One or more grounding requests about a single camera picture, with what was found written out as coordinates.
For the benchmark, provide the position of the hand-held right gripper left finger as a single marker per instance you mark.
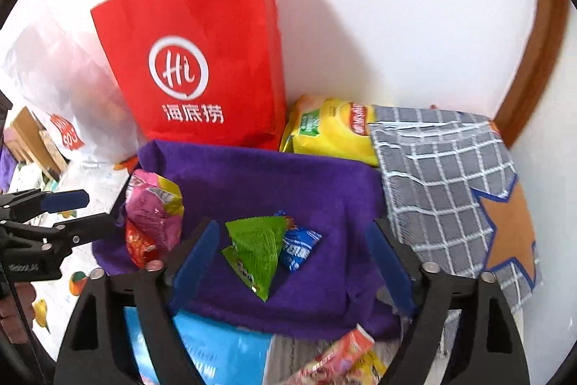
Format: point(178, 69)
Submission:
point(194, 263)

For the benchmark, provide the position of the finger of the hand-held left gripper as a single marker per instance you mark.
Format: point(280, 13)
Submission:
point(67, 200)
point(90, 229)

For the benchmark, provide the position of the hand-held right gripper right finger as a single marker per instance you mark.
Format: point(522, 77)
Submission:
point(390, 267)

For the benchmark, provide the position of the small red candy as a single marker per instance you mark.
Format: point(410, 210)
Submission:
point(139, 247)

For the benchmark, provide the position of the green triangular snack packet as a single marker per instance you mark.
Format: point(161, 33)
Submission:
point(254, 249)

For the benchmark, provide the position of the large pink snack packet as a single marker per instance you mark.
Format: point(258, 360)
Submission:
point(153, 209)

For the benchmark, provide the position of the small blue snack packet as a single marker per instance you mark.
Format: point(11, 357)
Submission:
point(297, 249)

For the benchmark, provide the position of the pile of snack packets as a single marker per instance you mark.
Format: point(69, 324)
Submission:
point(342, 353)

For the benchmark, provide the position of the purple felt cloth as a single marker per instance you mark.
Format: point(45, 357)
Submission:
point(293, 186)

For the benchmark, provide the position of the person's left hand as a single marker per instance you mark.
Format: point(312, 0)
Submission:
point(22, 304)

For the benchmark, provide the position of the wooden bed headboard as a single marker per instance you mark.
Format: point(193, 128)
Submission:
point(27, 125)

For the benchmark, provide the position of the grey checked fabric bag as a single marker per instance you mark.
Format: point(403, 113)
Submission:
point(432, 186)

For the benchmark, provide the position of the blue tissue pack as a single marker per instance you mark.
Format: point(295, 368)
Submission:
point(225, 353)

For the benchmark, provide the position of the white plastic bag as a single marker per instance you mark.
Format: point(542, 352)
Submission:
point(58, 87)

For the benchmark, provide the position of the yellow chips bag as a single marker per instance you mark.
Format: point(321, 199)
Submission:
point(324, 132)

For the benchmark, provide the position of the red paper bag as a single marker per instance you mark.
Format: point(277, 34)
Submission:
point(194, 28)

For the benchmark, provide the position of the brown wooden door frame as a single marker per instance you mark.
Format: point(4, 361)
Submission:
point(536, 64)

